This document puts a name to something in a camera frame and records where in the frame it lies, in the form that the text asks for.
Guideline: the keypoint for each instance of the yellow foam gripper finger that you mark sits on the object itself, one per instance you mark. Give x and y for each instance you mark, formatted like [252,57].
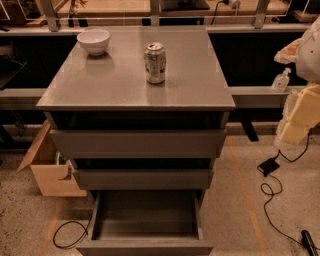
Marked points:
[288,54]
[301,113]

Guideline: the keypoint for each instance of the silver 7up can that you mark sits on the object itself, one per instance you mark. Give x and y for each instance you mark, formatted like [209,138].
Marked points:
[155,62]

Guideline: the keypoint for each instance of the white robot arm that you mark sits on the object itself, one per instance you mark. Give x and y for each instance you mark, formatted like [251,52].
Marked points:
[308,56]

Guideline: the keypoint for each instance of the grey drawer cabinet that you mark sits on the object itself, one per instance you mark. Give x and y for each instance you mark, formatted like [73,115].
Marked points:
[111,92]

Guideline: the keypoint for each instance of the open bottom grey drawer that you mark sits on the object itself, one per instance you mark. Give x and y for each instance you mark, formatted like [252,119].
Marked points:
[145,223]

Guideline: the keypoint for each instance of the middle grey drawer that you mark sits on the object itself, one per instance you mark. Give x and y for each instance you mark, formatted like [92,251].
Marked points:
[143,179]

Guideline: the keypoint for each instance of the top grey drawer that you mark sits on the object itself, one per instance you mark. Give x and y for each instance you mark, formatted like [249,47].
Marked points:
[78,144]

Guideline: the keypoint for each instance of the grey long bench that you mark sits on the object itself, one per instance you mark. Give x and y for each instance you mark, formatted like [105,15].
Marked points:
[244,97]

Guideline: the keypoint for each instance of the black power adapter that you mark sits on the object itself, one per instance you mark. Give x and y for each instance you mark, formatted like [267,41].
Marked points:
[269,166]

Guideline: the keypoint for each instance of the black power strip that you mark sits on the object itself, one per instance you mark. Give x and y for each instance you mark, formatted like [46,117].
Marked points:
[308,243]

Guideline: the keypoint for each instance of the white ceramic bowl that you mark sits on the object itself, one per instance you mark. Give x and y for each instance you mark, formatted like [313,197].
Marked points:
[94,41]

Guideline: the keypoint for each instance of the open cardboard box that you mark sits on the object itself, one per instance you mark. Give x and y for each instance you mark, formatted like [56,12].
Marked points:
[53,178]

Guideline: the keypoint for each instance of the metal railing frame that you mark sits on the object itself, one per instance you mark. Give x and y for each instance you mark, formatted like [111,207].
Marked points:
[214,15]

